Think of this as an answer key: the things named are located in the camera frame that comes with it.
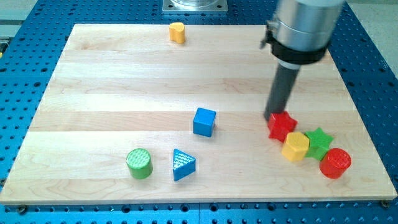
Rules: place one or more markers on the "yellow hexagon block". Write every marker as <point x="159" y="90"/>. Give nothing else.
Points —
<point x="295" y="146"/>

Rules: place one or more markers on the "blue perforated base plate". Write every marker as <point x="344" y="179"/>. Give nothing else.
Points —
<point x="33" y="54"/>

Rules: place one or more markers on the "red star block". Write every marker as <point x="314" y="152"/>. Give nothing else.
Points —
<point x="280" y="124"/>

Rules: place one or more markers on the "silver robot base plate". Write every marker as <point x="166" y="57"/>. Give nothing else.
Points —
<point x="194" y="5"/>

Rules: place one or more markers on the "yellow heart block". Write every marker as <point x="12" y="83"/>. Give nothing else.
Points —
<point x="177" y="32"/>

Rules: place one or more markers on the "wooden board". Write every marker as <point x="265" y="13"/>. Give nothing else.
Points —
<point x="119" y="87"/>

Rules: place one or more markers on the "blue cube block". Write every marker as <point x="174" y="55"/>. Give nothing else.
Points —
<point x="203" y="122"/>

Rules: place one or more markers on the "red cylinder block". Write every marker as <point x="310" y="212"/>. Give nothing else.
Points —
<point x="335" y="163"/>

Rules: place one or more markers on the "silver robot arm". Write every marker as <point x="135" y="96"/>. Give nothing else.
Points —
<point x="299" y="33"/>

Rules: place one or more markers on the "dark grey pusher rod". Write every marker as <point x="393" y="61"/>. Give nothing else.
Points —
<point x="284" y="79"/>

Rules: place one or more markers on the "green cylinder block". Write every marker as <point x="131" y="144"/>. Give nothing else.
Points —
<point x="139" y="163"/>

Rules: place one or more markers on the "blue triangle block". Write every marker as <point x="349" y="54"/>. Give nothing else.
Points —
<point x="183" y="164"/>

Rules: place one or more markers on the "green star block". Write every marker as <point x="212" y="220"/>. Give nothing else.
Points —
<point x="319" y="143"/>

